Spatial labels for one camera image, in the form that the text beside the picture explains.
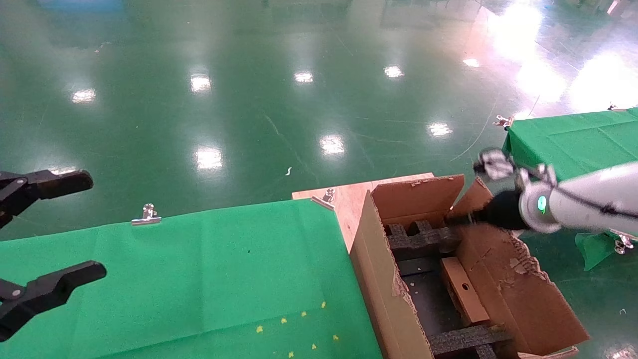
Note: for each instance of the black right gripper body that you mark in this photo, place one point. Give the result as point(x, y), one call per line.
point(501, 212)

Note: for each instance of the green cloth with hanging corner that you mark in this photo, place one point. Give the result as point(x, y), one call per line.
point(573, 139)

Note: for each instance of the large green table cloth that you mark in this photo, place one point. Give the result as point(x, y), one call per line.
point(174, 279)

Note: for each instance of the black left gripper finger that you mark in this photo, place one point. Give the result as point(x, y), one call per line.
point(55, 183)
point(60, 286)

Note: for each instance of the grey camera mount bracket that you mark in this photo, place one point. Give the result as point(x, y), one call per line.
point(541, 175)

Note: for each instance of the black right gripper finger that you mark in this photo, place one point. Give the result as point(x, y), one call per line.
point(461, 219)

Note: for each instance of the notched black foam insert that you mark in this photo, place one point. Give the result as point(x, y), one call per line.
point(423, 239)

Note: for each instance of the flat black foam insert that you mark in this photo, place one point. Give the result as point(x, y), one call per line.
point(463, 339)

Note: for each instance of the large open cardboard carton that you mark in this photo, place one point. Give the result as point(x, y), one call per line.
point(518, 289)

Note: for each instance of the small brown cardboard box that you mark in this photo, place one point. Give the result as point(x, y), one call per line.
point(463, 294)

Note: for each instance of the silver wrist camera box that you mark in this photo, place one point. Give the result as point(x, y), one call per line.
point(494, 163)

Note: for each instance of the silver metal binder clip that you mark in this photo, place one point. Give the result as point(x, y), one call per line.
point(504, 121)
point(147, 215)
point(622, 243)
point(325, 199)

